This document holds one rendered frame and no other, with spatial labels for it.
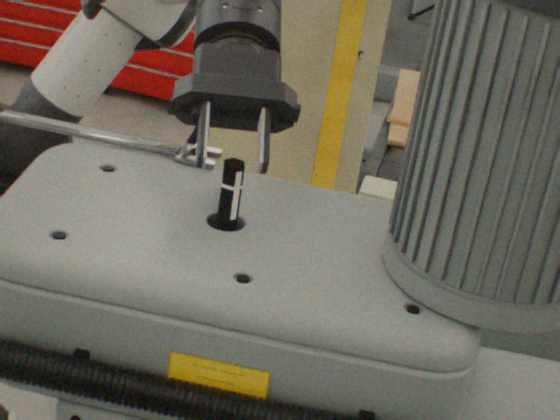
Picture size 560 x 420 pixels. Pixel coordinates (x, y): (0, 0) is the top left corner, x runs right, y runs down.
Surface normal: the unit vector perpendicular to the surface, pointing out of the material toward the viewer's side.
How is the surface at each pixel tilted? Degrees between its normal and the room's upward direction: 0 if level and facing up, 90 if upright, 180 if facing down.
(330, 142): 90
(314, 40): 90
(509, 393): 0
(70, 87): 92
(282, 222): 0
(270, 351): 90
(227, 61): 30
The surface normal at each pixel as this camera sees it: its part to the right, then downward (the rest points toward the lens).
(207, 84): 0.16, -0.51
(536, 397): 0.14, -0.87
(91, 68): 0.20, 0.51
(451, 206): -0.71, 0.24
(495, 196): -0.39, 0.39
